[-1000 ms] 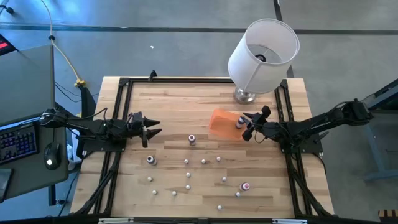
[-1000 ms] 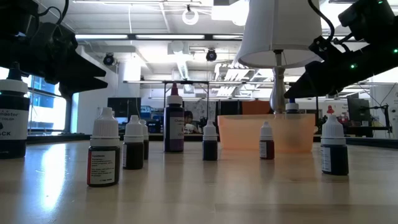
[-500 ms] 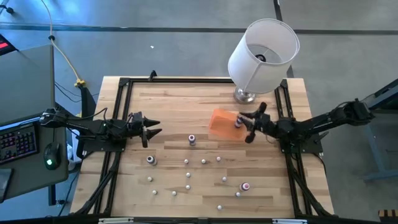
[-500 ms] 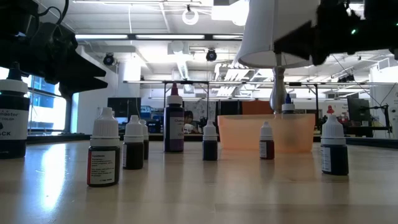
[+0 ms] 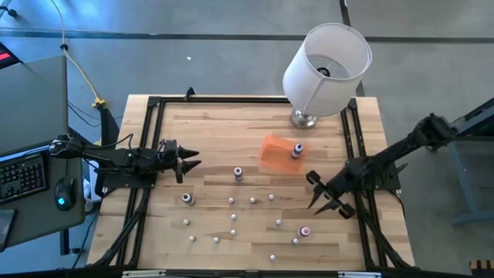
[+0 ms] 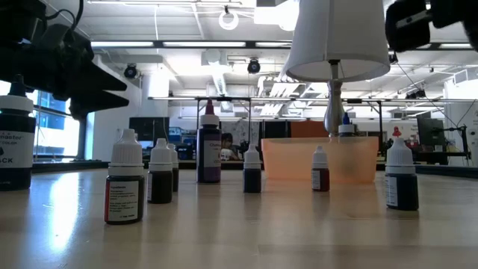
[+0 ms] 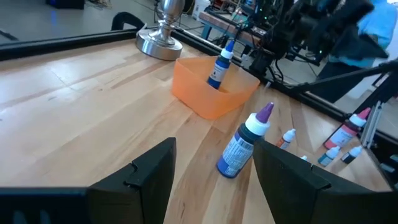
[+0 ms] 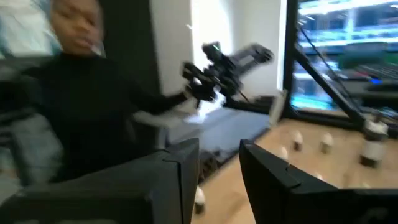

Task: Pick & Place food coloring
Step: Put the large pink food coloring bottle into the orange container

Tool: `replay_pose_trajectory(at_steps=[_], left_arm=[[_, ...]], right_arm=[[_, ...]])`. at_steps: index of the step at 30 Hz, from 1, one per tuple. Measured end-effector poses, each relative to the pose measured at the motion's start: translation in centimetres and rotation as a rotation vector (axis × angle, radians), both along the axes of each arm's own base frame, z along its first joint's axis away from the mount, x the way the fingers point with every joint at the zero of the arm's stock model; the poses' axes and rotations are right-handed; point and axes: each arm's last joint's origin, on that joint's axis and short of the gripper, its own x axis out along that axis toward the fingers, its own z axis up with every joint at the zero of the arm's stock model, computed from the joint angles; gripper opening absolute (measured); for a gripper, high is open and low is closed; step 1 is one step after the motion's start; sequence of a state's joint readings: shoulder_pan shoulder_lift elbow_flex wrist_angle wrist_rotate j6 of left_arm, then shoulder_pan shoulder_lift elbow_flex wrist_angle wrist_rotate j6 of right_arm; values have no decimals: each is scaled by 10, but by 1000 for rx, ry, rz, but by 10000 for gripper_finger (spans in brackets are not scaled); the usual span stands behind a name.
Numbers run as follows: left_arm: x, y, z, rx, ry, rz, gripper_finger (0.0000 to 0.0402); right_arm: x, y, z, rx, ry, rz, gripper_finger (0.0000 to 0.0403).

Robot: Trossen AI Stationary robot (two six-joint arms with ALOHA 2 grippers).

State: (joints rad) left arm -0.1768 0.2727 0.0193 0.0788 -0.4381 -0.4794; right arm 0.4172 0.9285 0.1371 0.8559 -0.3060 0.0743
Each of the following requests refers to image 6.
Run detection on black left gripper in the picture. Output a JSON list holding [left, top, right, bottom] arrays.
[[0, 22, 130, 121]]

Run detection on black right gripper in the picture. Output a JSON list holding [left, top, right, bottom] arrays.
[[385, 0, 478, 52]]

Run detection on large black food colouring bottle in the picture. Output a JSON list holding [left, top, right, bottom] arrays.
[[0, 74, 37, 192]]

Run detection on small bottle with white label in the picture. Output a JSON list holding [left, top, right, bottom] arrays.
[[104, 129, 146, 226]]

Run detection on large purple food colouring bottle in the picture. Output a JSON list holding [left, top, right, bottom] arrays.
[[196, 99, 223, 184]]

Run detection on small dark blue dropper bottle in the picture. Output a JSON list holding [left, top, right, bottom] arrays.
[[385, 136, 420, 211]]

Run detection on small red dropper bottle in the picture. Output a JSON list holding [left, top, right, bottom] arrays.
[[311, 145, 331, 193]]

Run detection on orange translucent plastic bin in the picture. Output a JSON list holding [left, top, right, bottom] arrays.
[[261, 136, 379, 185]]

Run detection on black monitor on arm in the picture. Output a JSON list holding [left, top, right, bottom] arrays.
[[417, 117, 445, 147]]

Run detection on large blue food colouring bottle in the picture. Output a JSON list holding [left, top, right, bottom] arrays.
[[338, 111, 356, 137]]

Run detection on long ceiling light bar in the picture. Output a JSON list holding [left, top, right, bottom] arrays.
[[90, 40, 293, 49], [429, 42, 474, 51]]

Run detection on large blue-framed window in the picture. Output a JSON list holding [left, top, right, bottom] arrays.
[[0, 80, 87, 160]]

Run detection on black background monitor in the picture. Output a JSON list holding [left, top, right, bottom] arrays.
[[128, 117, 170, 143]]

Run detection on white shade table lamp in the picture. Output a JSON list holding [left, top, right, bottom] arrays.
[[285, 0, 391, 138]]

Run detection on person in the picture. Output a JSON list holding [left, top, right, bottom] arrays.
[[220, 132, 240, 161]]

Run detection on orange background panel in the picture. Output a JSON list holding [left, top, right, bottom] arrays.
[[290, 120, 329, 138]]

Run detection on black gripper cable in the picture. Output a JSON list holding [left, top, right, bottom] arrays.
[[44, 0, 85, 31]]

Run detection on white ceiling air duct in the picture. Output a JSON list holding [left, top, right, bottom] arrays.
[[201, 48, 235, 96]]

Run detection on black background workstation frame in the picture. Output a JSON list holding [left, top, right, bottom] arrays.
[[195, 96, 253, 162]]

